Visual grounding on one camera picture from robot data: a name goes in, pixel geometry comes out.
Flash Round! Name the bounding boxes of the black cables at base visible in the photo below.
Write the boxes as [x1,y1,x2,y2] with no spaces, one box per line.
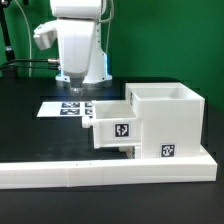
[0,57,63,72]

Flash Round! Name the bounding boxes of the white marker tag sheet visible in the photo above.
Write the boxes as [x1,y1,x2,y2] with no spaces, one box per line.
[37,101,92,117]

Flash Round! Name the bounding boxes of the white drawer cabinet box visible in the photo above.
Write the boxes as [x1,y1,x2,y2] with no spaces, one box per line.
[125,83,205,159]

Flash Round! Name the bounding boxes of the white hanging cable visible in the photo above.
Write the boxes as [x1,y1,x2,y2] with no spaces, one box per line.
[13,0,34,78]

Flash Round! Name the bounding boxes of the black camera stand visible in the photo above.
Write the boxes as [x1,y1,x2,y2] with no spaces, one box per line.
[0,0,18,79]

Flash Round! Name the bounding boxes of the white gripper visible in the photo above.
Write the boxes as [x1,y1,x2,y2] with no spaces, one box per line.
[33,18,96,94]

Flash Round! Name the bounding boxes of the white front drawer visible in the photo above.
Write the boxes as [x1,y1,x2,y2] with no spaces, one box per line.
[119,146,141,159]

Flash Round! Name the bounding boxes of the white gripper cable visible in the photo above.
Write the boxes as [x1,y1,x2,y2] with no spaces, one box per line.
[98,0,115,24]

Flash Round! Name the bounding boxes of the white L-shaped guide frame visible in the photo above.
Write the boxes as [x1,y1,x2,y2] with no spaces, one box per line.
[0,147,217,189]

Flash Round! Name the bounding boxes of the white drawer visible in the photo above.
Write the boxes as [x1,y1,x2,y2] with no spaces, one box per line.
[82,100,141,149]
[119,146,141,159]

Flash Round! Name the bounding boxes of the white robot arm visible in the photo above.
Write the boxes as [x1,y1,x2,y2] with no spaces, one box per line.
[33,0,114,94]

